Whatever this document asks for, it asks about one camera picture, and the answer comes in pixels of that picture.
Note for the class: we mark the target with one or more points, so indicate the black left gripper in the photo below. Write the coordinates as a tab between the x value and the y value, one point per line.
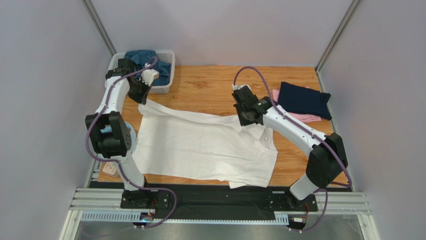
142	98

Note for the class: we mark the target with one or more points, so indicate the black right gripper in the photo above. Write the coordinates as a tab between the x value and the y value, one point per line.
243	111

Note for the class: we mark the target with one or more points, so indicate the white t-shirt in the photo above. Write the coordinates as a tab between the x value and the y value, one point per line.
202	146

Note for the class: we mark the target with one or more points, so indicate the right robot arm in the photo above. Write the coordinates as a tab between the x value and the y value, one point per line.
326	153

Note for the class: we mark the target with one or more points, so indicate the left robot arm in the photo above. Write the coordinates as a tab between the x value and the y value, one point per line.
108	139

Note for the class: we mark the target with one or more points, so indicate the crumpled blue t-shirt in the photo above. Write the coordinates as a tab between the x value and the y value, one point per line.
141	57

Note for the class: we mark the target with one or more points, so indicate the folded navy t-shirt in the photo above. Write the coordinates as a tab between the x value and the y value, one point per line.
302	100

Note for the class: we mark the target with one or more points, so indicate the white plastic laundry basket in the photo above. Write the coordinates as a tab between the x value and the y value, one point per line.
165	55

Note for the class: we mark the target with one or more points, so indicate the beige power strip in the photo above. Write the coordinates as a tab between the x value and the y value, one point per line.
110	170

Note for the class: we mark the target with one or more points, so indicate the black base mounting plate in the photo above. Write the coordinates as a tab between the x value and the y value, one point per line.
220	202

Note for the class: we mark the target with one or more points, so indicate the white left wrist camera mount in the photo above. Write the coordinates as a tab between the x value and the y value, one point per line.
148	76

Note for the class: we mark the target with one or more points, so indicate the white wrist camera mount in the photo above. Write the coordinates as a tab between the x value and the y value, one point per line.
148	76
238	87

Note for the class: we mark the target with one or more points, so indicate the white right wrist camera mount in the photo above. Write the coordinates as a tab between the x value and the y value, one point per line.
238	87

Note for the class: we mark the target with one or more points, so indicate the left corner aluminium post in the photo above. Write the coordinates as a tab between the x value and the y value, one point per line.
97	22

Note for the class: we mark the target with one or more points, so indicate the corner aluminium post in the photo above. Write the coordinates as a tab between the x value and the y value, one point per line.
97	22
345	21

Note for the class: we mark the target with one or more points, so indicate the right corner aluminium post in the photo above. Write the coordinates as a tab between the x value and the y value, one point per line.
345	21

